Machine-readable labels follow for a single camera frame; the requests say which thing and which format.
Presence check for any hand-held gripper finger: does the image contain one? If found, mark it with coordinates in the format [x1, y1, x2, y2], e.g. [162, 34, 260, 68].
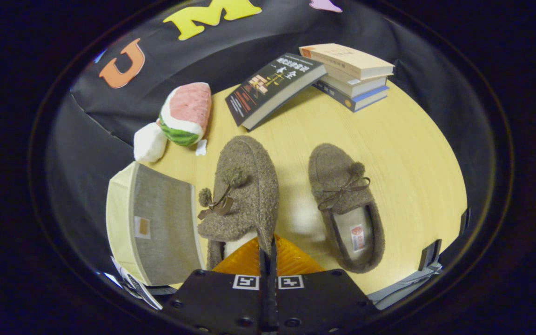
[163, 236, 269, 335]
[268, 234, 375, 335]

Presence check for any grey fabric storage box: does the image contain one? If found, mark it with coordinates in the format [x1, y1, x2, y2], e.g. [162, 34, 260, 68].
[106, 161, 206, 287]

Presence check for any brown fuzzy shoe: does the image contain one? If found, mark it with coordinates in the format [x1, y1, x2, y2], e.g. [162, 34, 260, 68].
[197, 135, 280, 270]
[308, 143, 386, 274]

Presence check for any white device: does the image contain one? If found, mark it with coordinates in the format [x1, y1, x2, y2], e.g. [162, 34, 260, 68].
[110, 256, 164, 311]

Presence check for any grey panel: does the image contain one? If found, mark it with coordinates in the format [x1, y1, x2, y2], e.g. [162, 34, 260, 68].
[368, 262, 443, 311]

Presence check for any white plush toy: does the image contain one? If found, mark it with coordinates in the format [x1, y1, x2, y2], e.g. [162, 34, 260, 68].
[133, 122, 168, 162]

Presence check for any watermelon slice plush toy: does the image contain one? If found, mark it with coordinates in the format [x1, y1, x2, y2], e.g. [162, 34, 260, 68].
[158, 82, 213, 156]

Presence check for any black cover book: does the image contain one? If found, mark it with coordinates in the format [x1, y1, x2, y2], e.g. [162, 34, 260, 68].
[225, 53, 328, 131]

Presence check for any white cover book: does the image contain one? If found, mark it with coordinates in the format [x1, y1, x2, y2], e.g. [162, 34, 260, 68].
[319, 65, 388, 98]

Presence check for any beige cover book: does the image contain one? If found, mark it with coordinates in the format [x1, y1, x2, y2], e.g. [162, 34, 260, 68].
[299, 43, 395, 80]

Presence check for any black bracket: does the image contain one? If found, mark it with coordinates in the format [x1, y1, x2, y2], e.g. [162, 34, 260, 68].
[418, 239, 442, 271]

